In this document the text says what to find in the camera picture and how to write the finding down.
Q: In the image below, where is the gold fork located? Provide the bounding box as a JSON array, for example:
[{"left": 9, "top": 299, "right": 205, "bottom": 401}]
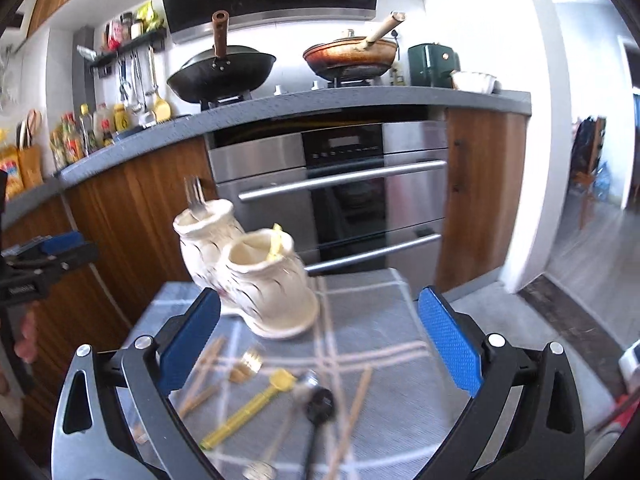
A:
[{"left": 177, "top": 348, "right": 265, "bottom": 418}]

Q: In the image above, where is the yellow plastic spoon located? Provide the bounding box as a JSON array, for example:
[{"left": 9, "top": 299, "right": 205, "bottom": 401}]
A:
[{"left": 200, "top": 368, "right": 296, "bottom": 451}]

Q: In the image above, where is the cream ceramic utensil holder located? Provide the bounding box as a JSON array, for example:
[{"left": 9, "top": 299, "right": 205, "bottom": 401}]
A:
[{"left": 172, "top": 200, "right": 319, "bottom": 339}]

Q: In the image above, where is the steel spoon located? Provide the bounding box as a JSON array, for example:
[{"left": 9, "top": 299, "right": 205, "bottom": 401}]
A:
[{"left": 243, "top": 370, "right": 320, "bottom": 480}]

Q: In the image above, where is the grey kitchen countertop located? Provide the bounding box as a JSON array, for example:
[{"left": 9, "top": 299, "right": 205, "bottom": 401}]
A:
[{"left": 2, "top": 86, "right": 532, "bottom": 230}]

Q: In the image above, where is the person's left hand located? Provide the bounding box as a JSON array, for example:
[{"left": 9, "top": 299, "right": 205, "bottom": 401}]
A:
[{"left": 14, "top": 302, "right": 39, "bottom": 364}]

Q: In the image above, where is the grey plaid tablecloth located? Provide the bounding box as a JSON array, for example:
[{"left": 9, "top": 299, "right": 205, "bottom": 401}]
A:
[{"left": 117, "top": 268, "right": 471, "bottom": 480}]

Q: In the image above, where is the left wooden cabinet front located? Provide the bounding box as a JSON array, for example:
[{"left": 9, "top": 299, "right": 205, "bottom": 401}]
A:
[{"left": 2, "top": 138, "right": 215, "bottom": 465}]

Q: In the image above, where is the oil bottle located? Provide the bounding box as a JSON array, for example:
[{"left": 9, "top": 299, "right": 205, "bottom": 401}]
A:
[{"left": 79, "top": 103, "right": 98, "bottom": 156}]

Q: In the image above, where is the yellow utensil in holder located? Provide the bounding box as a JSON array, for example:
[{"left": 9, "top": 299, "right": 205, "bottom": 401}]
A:
[{"left": 267, "top": 223, "right": 283, "bottom": 262}]

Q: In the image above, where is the silver fork in holder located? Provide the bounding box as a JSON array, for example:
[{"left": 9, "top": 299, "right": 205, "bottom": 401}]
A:
[{"left": 183, "top": 176, "right": 208, "bottom": 221}]

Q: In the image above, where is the yellow sauce bottle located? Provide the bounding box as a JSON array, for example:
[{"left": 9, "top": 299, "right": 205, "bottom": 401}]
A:
[{"left": 113, "top": 103, "right": 130, "bottom": 133}]

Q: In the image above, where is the stainless steel oven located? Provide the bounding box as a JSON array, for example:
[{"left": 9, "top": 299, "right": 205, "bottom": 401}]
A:
[{"left": 206, "top": 120, "right": 448, "bottom": 292}]

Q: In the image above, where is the wooden cabinet door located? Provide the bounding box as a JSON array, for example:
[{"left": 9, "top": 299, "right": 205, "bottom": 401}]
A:
[{"left": 435, "top": 108, "right": 527, "bottom": 292}]

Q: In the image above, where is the yellow spatula hanging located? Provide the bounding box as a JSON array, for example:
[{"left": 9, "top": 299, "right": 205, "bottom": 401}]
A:
[{"left": 148, "top": 47, "right": 171, "bottom": 124}]

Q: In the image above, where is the wooden chair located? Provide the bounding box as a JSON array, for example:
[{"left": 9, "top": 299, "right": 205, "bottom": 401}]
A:
[{"left": 570, "top": 117, "right": 606, "bottom": 230}]

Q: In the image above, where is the white bowl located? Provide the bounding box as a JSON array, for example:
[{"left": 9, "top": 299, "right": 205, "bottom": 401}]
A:
[{"left": 451, "top": 70, "right": 497, "bottom": 94}]

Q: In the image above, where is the green air fryer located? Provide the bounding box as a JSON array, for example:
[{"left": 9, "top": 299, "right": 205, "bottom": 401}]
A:
[{"left": 408, "top": 44, "right": 460, "bottom": 89}]

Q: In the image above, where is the brown frying pan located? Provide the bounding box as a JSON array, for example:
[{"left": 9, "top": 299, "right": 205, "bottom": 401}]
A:
[{"left": 303, "top": 12, "right": 406, "bottom": 88}]

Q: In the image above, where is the black wall shelf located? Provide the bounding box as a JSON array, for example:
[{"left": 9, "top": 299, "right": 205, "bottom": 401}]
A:
[{"left": 87, "top": 27, "right": 168, "bottom": 70}]

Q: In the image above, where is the black wok wooden handle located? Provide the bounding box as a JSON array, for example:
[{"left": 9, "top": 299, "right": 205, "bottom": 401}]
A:
[{"left": 167, "top": 10, "right": 277, "bottom": 110}]

